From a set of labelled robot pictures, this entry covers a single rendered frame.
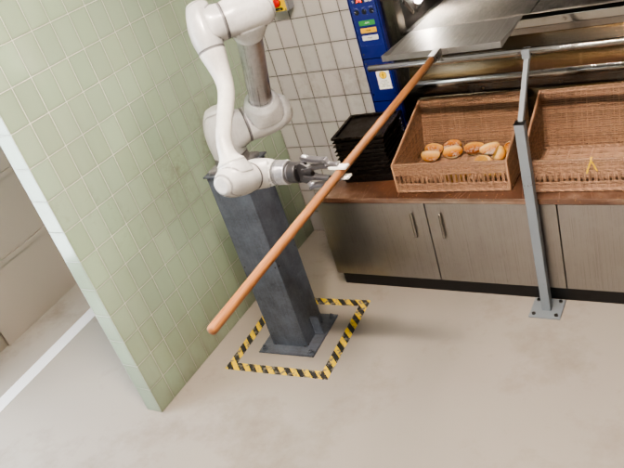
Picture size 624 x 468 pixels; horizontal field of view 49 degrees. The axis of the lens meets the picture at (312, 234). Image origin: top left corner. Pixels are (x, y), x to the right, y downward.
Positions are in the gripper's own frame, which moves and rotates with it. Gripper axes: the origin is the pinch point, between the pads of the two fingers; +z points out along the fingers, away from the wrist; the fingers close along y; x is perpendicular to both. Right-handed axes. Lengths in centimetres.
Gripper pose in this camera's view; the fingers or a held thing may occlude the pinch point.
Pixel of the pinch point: (340, 171)
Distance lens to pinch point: 233.4
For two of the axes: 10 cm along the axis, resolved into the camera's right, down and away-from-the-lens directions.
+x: -4.7, 5.6, -6.9
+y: 2.8, 8.3, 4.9
